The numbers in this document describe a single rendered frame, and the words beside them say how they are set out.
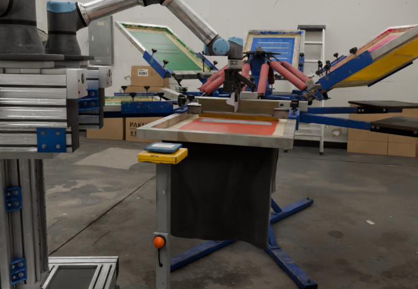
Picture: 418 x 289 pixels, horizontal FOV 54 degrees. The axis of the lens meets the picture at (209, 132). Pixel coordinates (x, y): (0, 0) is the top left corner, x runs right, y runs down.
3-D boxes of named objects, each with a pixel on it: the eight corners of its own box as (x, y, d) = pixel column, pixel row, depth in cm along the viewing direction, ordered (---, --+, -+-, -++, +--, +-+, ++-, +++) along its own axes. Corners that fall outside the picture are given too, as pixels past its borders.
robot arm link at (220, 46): (154, -39, 170) (237, 43, 181) (153, -33, 181) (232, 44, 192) (135, -18, 171) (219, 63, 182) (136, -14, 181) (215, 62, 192)
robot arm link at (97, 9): (45, 9, 178) (163, -31, 182) (53, 12, 192) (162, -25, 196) (56, 35, 180) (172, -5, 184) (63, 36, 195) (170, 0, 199)
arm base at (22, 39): (-19, 52, 120) (-21, 17, 118) (3, 53, 135) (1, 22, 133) (34, 53, 121) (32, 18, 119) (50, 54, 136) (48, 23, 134)
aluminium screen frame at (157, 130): (292, 149, 142) (292, 138, 141) (135, 138, 155) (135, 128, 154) (297, 119, 217) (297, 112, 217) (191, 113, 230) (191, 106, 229)
